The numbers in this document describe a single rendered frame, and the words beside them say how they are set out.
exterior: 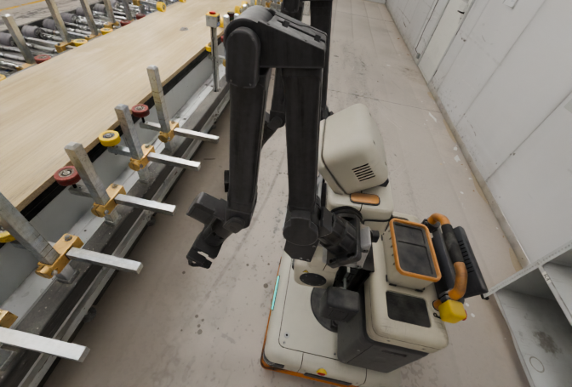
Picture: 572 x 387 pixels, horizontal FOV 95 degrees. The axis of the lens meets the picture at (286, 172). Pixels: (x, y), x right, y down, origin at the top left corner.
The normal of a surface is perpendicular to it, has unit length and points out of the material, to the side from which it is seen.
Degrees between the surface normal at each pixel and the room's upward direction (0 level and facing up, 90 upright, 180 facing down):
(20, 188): 0
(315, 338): 0
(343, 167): 90
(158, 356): 0
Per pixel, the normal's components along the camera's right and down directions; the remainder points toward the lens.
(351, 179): -0.16, 0.67
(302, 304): 0.14, -0.71
